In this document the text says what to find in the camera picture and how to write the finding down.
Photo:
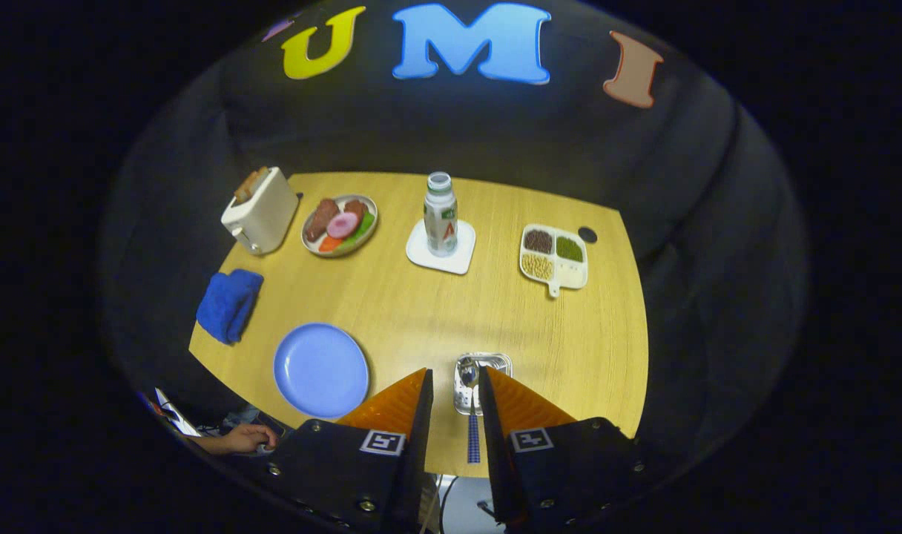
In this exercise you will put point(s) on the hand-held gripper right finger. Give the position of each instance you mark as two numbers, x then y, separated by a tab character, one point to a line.
495	452

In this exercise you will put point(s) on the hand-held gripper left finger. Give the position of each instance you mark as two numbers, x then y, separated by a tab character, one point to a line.
415	445

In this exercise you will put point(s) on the blue plate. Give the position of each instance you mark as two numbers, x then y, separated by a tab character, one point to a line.
317	371

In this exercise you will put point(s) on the white square coaster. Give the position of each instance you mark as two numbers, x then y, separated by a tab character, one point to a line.
421	256

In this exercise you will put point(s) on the white divided bean dish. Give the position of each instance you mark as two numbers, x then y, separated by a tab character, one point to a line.
570	274

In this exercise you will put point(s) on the orange carrot slice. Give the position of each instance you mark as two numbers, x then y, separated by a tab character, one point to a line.
330	244

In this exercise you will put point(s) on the green lettuce leaf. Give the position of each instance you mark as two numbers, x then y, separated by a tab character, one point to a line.
363	228

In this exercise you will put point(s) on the white drink bottle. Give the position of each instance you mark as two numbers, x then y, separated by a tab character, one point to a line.
441	222

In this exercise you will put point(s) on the oval food plate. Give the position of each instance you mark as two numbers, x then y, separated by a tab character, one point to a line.
307	242

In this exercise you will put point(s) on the pink ham slice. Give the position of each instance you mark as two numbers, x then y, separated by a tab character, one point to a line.
343	225

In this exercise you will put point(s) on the blue folded cloth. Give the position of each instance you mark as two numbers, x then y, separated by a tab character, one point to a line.
228	304

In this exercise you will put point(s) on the black round table cap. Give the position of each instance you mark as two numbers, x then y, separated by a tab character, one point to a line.
587	235

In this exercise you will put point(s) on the white power strip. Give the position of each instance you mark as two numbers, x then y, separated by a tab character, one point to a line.
173	415

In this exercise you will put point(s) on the short brown sausage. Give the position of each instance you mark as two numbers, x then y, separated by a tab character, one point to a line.
356	208

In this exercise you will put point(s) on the long brown sausage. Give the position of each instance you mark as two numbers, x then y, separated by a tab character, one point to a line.
321	219

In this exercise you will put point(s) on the white toaster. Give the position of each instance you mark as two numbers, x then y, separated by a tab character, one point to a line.
265	215

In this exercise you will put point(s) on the brown toast slice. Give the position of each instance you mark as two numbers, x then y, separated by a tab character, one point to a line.
249	185

